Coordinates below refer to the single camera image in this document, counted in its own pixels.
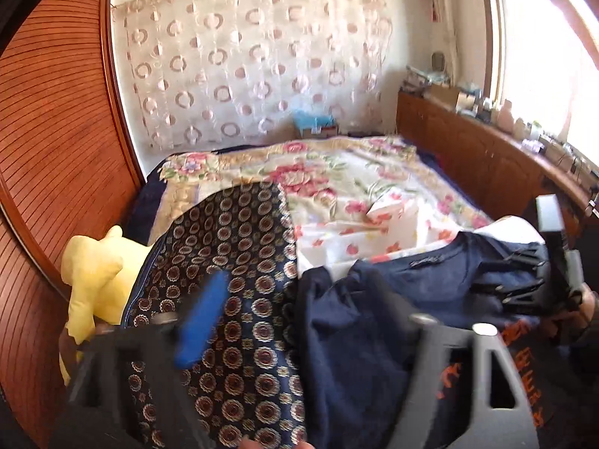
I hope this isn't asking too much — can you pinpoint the navy printed t-shirt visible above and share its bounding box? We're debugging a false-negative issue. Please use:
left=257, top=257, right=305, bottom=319
left=295, top=232, right=566, bottom=448

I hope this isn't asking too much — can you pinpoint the person's right hand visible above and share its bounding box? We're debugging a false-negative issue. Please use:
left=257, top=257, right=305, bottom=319
left=550, top=284, right=596, bottom=336

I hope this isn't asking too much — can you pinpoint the person's left hand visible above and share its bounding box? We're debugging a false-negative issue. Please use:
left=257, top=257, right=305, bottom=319
left=237, top=436, right=315, bottom=449

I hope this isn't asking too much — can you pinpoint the yellow plush toy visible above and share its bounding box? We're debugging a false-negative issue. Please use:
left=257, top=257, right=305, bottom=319
left=59, top=225, right=150, bottom=384

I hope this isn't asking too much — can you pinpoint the long wooden sideboard cabinet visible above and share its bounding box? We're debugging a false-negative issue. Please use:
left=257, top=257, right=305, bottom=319
left=396, top=92, right=598, bottom=242

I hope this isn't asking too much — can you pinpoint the pink white bottle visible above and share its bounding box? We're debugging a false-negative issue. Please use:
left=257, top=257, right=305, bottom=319
left=496, top=100, right=515, bottom=135

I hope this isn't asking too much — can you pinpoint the white strawberry fleece blanket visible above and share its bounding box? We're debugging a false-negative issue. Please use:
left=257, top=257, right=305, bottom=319
left=287, top=187, right=541, bottom=279

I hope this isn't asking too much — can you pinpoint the cardboard box on sideboard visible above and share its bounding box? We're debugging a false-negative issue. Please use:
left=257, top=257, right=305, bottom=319
left=425, top=83, right=475, bottom=112

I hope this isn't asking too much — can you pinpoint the stack of papers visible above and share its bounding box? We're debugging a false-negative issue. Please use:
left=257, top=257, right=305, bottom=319
left=400, top=65, right=450, bottom=94

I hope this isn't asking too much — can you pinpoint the floral bed blanket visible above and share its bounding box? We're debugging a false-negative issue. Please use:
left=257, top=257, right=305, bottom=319
left=124, top=136, right=481, bottom=245

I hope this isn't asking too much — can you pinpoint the blue item in box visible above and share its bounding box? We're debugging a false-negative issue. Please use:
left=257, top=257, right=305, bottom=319
left=292, top=110, right=338, bottom=139

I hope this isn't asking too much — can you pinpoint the beige window drape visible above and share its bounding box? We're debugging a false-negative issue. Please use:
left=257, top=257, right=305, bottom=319
left=432, top=0, right=460, bottom=84

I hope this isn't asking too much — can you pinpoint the sheer circle pattern curtain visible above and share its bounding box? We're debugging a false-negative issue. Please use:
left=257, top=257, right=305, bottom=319
left=112, top=0, right=393, bottom=153

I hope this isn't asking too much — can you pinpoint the window with wooden frame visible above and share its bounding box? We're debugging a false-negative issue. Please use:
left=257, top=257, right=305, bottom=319
left=489, top=0, right=598, bottom=164

